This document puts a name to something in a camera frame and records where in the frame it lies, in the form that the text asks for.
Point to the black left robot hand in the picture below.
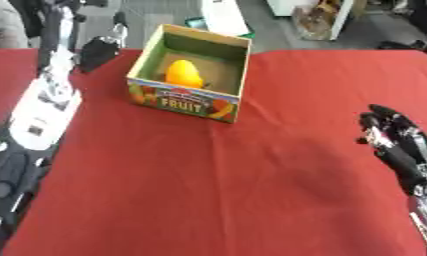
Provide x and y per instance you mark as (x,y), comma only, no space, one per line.
(98,53)

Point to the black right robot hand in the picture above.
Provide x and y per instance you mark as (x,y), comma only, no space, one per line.
(397,153)

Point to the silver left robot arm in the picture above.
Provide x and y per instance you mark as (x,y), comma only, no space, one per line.
(42,113)

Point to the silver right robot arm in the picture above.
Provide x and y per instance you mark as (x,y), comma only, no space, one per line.
(425,213)

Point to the cardboard box with green inside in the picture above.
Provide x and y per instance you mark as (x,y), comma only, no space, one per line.
(187,101)

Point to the yellow toy mango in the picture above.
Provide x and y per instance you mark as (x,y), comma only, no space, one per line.
(183,74)

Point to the person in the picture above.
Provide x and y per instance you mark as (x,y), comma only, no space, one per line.
(3,25)

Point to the green tray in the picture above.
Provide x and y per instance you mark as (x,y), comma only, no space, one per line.
(194,23)

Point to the white board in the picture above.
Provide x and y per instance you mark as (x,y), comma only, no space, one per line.
(225,16)

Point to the brown bag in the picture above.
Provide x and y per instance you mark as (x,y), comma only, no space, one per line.
(315,21)

